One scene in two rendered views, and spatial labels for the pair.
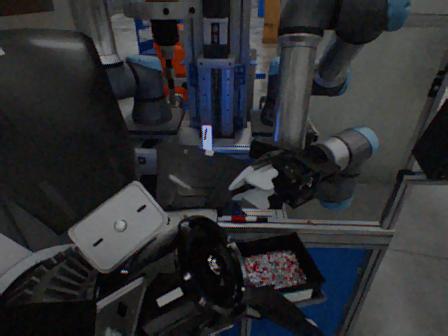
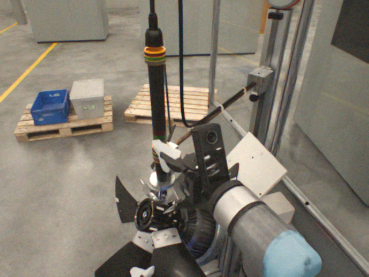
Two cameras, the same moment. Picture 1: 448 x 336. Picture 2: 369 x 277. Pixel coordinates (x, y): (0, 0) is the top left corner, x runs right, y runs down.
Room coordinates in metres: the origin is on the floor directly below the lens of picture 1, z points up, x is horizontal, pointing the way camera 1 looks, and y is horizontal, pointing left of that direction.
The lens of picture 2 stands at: (0.85, -0.08, 1.98)
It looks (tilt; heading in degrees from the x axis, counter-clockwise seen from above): 35 degrees down; 160
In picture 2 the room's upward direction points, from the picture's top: straight up
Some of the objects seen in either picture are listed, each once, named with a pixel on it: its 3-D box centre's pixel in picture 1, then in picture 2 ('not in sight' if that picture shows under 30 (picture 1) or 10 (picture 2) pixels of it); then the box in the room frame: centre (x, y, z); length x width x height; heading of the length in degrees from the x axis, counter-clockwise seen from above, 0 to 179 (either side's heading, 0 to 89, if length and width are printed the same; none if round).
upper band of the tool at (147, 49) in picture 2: not in sight; (154, 56); (0.30, 0.06, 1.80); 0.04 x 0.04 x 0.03
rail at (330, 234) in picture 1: (242, 231); not in sight; (0.66, -0.06, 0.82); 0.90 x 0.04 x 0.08; 88
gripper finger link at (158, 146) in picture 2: not in sight; (165, 159); (0.43, 0.03, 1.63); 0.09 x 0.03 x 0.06; 30
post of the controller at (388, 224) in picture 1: (395, 200); not in sight; (0.64, -0.49, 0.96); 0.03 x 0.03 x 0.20; 88
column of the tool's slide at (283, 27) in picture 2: not in sight; (248, 181); (-0.09, 0.66, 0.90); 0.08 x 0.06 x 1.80; 33
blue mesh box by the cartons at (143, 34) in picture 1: (165, 33); not in sight; (7.56, 1.43, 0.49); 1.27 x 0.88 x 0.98; 166
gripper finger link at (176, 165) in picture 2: not in sight; (180, 161); (0.47, 0.05, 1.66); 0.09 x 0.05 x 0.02; 30
